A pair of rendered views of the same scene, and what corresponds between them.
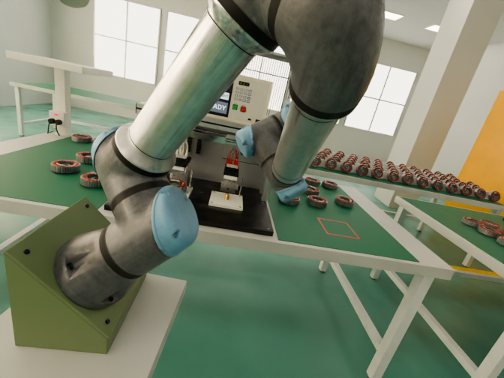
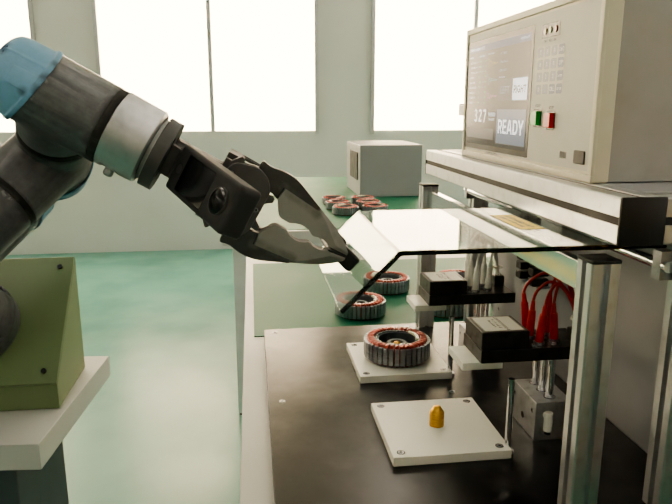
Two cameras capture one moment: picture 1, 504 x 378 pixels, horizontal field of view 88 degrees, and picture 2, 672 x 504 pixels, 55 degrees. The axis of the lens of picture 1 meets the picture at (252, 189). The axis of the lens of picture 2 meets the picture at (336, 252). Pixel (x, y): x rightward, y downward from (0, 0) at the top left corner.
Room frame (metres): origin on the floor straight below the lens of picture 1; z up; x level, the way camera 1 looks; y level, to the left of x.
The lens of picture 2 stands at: (0.98, -0.68, 1.20)
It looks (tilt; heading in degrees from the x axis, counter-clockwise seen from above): 13 degrees down; 90
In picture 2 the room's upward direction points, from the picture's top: straight up
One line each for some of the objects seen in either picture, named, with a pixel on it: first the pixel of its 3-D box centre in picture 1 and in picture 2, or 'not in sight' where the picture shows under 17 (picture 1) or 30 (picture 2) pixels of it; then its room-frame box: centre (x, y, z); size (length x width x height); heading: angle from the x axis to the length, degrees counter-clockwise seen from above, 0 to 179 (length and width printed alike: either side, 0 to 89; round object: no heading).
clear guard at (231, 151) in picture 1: (252, 148); (466, 250); (1.13, 0.04, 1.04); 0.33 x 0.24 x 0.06; 7
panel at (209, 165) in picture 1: (210, 153); (579, 293); (1.36, 0.25, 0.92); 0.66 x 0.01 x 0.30; 97
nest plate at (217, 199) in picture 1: (226, 200); (436, 428); (1.12, 0.10, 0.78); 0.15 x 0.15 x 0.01; 7
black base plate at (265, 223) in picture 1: (199, 197); (423, 399); (1.12, 0.23, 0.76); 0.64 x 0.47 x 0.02; 97
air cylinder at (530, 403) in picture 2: (228, 185); (540, 407); (1.26, 0.12, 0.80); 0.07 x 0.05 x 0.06; 97
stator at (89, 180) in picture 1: (95, 179); (360, 305); (1.04, 0.67, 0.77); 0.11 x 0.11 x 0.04
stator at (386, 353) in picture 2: (174, 186); (396, 345); (1.09, 0.34, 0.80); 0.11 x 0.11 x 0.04
